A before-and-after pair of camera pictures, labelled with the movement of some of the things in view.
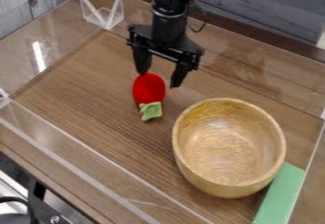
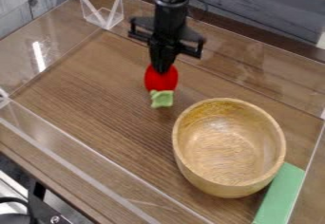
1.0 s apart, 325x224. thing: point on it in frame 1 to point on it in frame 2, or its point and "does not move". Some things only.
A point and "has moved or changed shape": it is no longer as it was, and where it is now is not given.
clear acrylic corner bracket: x=100 y=16 does not move
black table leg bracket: x=40 y=213 does not move
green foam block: x=281 y=197 does not move
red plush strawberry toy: x=148 y=92 has moved or changed shape
